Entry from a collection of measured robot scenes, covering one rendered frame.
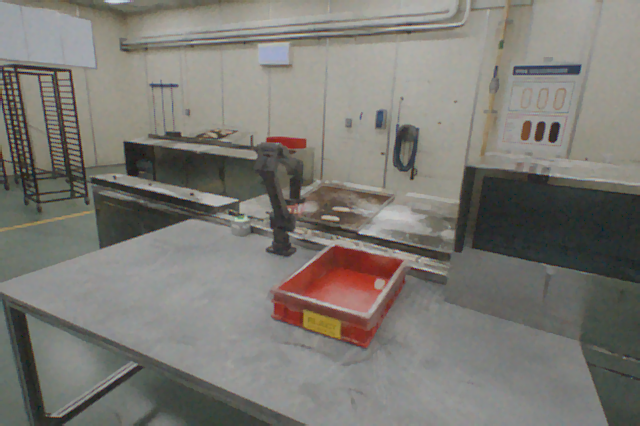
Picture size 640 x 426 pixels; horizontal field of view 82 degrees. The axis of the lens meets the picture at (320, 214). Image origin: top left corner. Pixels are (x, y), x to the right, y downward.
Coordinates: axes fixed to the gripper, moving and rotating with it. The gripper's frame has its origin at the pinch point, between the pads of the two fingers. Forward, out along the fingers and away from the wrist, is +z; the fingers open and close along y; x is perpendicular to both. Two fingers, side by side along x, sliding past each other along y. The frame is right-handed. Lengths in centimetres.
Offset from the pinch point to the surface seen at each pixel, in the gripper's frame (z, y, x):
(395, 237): 4, 13, -49
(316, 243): 7.6, -8.7, -19.0
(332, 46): -140, 369, 198
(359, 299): 11, -39, -56
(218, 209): 3.6, -7.6, 45.1
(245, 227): 7.1, -13.4, 20.3
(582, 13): -156, 340, -106
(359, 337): 8, -62, -67
